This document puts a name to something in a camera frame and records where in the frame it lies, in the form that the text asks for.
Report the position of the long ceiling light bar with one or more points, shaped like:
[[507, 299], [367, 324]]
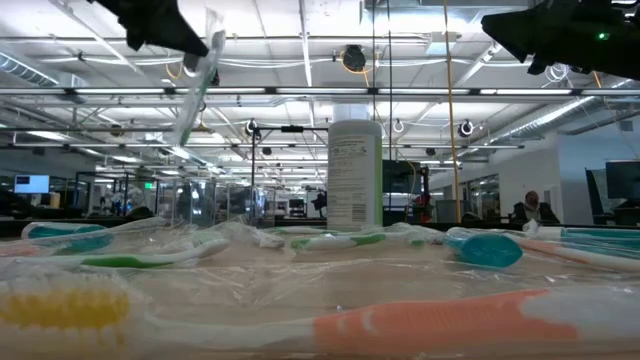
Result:
[[320, 91]]

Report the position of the computer monitor blue screen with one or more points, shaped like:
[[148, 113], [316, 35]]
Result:
[[31, 184]]

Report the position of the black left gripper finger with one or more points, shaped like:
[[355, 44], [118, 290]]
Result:
[[182, 30], [170, 39]]

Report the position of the white wipes canister green stripe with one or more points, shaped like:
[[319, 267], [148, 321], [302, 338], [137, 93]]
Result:
[[355, 190]]

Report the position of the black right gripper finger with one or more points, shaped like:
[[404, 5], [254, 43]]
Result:
[[520, 45], [520, 22]]

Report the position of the black aluminium table frame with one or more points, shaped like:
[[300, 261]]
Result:
[[435, 225]]

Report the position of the dark computer monitor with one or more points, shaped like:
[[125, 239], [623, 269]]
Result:
[[622, 180]]

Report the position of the black background machine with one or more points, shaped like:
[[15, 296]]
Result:
[[400, 177]]

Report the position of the seated person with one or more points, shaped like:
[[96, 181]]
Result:
[[532, 210]]

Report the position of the teal mouthwash bottle white cap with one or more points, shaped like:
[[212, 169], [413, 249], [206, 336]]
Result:
[[600, 235], [487, 250], [60, 230]]

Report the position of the black office chair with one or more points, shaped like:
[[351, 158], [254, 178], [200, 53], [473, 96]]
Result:
[[595, 200]]

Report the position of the black background camera stand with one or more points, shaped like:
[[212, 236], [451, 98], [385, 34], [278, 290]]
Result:
[[292, 129]]

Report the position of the orange white toothbrush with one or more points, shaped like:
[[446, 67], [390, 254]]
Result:
[[425, 325], [575, 254]]

